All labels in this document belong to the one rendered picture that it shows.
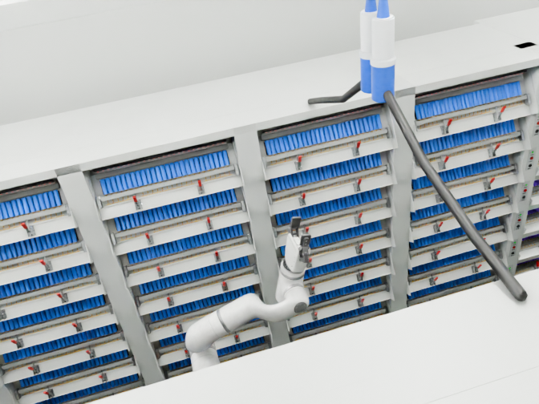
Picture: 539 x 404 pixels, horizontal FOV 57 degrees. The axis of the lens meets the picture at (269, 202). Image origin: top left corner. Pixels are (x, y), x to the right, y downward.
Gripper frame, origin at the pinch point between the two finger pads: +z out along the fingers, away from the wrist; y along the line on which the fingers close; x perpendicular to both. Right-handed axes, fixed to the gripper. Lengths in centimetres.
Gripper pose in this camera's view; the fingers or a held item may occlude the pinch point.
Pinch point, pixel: (301, 228)
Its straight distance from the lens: 158.4
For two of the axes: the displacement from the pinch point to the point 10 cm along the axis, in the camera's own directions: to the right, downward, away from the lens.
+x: -9.5, 0.6, -3.0
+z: 1.2, -8.2, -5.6
